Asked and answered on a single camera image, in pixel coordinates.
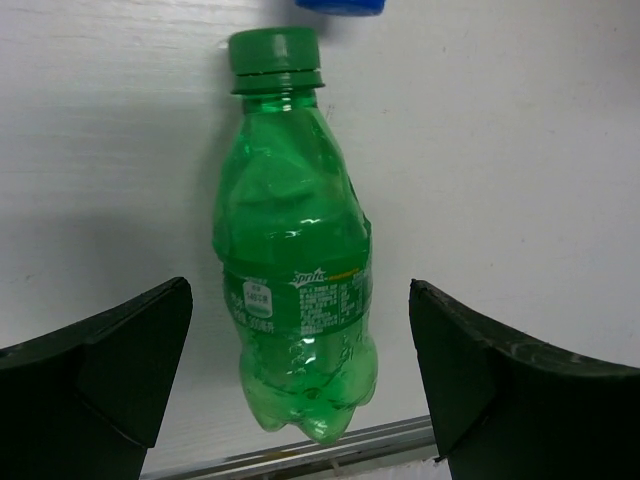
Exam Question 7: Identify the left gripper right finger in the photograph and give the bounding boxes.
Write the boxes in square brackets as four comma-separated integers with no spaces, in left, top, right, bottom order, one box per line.
[409,280,639,479]

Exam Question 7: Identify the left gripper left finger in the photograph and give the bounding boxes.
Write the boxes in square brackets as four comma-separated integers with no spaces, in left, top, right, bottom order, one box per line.
[1,277,193,479]

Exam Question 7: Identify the green Sprite bottle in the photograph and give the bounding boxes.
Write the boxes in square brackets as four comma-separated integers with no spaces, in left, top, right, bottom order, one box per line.
[213,27,378,444]

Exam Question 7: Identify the clear blue label Pepsi bottle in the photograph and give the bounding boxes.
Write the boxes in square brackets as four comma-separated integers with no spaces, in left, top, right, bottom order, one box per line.
[294,0,386,17]

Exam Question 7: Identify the aluminium table front rail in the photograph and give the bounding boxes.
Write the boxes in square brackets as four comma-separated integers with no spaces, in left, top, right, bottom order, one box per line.
[140,416,437,479]

